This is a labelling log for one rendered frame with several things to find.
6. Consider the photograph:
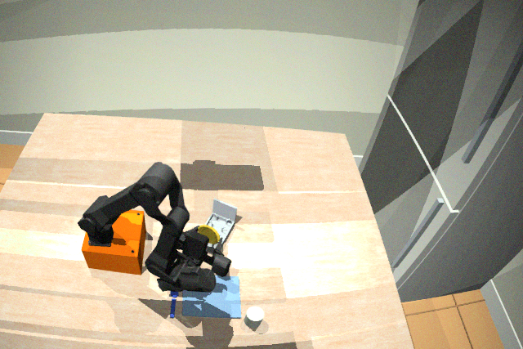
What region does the light blue flat mat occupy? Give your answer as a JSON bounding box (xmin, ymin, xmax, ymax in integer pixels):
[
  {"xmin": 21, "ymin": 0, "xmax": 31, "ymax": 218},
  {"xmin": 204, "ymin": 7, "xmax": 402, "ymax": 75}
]
[{"xmin": 182, "ymin": 275, "xmax": 241, "ymax": 319}]

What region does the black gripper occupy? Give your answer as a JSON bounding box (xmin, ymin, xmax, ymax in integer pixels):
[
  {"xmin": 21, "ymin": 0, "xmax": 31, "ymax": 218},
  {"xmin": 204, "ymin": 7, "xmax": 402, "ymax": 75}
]
[{"xmin": 176, "ymin": 225, "xmax": 232, "ymax": 277}]

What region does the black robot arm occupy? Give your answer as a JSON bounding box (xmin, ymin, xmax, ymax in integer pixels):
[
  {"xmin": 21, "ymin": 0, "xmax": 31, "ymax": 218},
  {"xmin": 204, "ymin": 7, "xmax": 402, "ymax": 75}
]
[{"xmin": 78, "ymin": 161, "xmax": 217, "ymax": 292}]

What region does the white cylinder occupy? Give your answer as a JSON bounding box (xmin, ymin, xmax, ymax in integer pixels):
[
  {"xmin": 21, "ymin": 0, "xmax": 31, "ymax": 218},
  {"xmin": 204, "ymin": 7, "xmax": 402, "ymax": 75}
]
[{"xmin": 244, "ymin": 306, "xmax": 265, "ymax": 328}]

